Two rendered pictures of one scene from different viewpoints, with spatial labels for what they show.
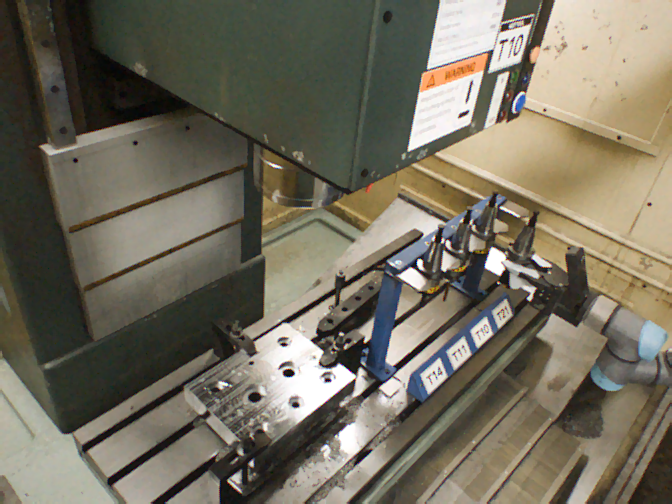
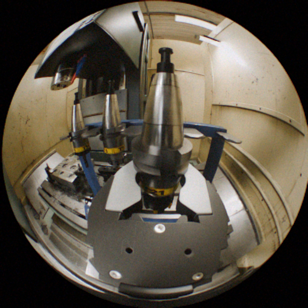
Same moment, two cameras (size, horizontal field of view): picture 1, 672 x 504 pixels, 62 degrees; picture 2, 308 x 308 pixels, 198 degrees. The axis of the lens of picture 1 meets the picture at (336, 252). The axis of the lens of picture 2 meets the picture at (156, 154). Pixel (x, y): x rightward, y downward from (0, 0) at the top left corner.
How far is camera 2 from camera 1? 1.32 m
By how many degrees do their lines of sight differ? 46
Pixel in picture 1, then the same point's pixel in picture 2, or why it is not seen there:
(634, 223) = (292, 189)
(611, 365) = not seen: outside the picture
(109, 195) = (87, 110)
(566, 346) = (224, 253)
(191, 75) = not seen: hidden behind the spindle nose
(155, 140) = (97, 97)
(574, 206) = (272, 172)
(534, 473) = not seen: hidden behind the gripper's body
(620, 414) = (214, 280)
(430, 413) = (83, 225)
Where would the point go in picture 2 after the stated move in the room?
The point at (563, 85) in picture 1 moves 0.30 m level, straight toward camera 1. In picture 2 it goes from (263, 95) to (239, 63)
